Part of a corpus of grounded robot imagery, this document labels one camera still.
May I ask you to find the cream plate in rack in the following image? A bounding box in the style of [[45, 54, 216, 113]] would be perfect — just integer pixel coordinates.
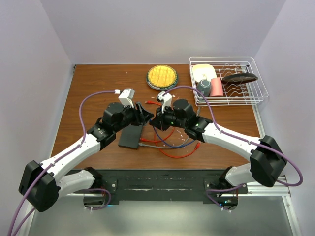
[[192, 64, 217, 84]]

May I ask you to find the white wire dish rack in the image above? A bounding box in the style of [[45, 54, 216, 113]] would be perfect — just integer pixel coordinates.
[[189, 56, 269, 106]]

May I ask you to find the pink cup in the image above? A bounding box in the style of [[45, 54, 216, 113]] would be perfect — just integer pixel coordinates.
[[210, 77, 223, 97]]

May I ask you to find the aluminium frame rail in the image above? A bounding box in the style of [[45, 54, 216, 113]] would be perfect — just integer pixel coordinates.
[[18, 157, 302, 236]]

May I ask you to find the long red ethernet cable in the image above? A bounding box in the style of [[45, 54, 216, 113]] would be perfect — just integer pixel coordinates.
[[159, 143, 200, 158]]

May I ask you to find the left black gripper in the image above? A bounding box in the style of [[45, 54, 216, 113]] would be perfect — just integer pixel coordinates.
[[114, 102, 154, 133]]

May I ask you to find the black network switch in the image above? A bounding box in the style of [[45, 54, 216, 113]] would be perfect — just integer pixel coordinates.
[[118, 125, 143, 149]]

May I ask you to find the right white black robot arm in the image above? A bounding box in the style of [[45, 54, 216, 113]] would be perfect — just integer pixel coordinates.
[[149, 99, 287, 193]]

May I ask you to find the blue ethernet cable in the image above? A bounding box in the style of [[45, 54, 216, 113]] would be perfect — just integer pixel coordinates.
[[149, 118, 188, 148]]

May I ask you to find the grey mug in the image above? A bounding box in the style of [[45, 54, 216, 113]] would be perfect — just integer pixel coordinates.
[[196, 79, 211, 97]]

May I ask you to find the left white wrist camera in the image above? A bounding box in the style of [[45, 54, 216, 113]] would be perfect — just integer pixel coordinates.
[[114, 88, 135, 108]]

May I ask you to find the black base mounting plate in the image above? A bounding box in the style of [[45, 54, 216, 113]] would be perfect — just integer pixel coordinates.
[[79, 169, 248, 210]]

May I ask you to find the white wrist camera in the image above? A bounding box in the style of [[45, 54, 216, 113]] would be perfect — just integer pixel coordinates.
[[156, 91, 172, 113], [114, 88, 135, 108]]

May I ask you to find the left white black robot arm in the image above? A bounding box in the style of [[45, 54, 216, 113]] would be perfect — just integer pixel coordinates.
[[18, 102, 154, 212]]

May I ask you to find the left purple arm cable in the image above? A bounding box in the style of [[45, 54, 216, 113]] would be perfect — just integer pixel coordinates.
[[7, 89, 111, 236]]

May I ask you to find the dark brown plate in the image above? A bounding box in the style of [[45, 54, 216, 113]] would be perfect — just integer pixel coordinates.
[[222, 73, 258, 85]]

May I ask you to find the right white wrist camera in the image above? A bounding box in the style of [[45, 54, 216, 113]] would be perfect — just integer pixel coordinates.
[[156, 91, 172, 113]]

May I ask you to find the grey ethernet cable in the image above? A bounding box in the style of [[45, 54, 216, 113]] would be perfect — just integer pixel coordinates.
[[139, 108, 201, 149]]

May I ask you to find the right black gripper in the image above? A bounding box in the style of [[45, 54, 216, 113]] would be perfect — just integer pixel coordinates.
[[150, 103, 187, 131]]

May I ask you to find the yellow round plate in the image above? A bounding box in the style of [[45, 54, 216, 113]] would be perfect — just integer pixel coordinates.
[[146, 64, 179, 91]]

